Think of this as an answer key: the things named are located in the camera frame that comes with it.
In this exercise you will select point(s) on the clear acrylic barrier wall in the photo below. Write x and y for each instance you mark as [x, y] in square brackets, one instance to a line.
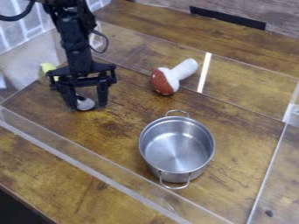
[72, 165]

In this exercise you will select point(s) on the green handled metal spoon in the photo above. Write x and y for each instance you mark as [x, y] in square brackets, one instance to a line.
[84, 103]

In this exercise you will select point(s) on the stainless steel pot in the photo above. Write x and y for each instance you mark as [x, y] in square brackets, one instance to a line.
[176, 146]

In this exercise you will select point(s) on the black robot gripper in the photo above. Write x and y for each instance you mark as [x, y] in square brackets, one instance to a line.
[80, 72]

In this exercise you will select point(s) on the red white toy mushroom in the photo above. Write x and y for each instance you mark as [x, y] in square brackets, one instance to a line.
[165, 79]

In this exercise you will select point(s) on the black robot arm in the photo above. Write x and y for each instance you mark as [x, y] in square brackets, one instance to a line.
[74, 23]

